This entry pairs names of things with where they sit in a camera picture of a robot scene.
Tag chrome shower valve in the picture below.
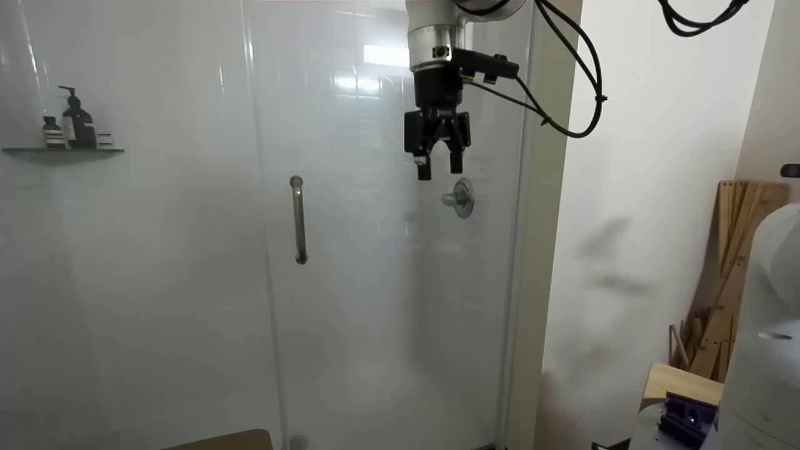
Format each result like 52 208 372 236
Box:
440 176 478 222

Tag small dark-lidded jar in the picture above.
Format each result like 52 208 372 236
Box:
40 113 69 152

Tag brown armchair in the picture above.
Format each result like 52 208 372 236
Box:
163 427 277 450

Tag metal shower door handle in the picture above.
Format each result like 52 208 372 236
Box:
287 173 309 268

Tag dark shower shelf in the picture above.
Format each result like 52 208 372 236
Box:
0 144 127 163

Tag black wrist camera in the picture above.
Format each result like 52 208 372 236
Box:
453 48 522 87

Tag black hanging cable loop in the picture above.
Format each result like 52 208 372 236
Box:
654 0 752 41

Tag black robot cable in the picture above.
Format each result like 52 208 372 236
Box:
453 0 610 143

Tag purple plastic part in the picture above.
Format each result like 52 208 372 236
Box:
654 389 719 444

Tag fixed glass shower panel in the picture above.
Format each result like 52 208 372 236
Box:
0 0 287 450

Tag glass shower door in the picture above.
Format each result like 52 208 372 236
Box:
244 0 537 450

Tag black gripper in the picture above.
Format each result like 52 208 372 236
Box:
402 62 474 183

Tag leaning wooden planks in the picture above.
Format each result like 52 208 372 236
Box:
664 178 792 384

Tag black pump bottle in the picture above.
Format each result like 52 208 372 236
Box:
55 82 100 152

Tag light wooden block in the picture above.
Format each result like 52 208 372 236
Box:
639 359 728 413

